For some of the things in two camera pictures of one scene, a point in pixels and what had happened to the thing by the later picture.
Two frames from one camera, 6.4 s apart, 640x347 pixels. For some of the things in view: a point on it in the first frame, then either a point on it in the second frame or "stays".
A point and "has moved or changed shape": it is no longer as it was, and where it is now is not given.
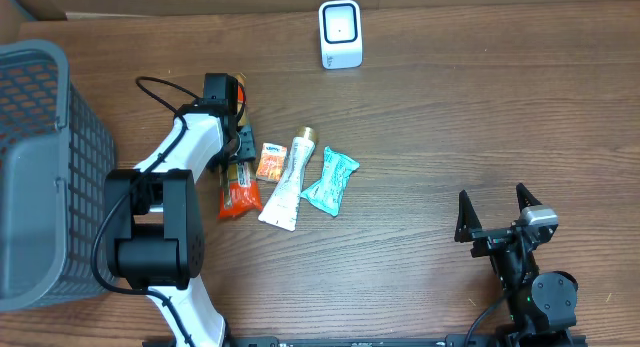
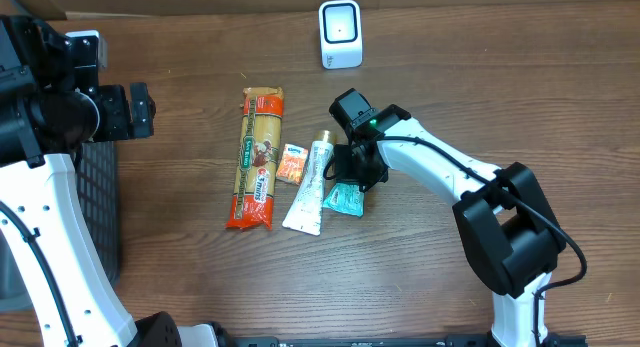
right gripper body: x=490 y=242 to x=369 y=173
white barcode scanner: x=341 y=34 stays
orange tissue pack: x=271 y=162 to x=292 y=163
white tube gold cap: x=282 y=207 to x=306 y=215
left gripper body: x=245 y=143 to x=138 y=110
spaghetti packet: x=244 y=194 has moved or changed shape
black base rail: x=400 y=341 stays
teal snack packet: x=326 y=193 to x=346 y=197
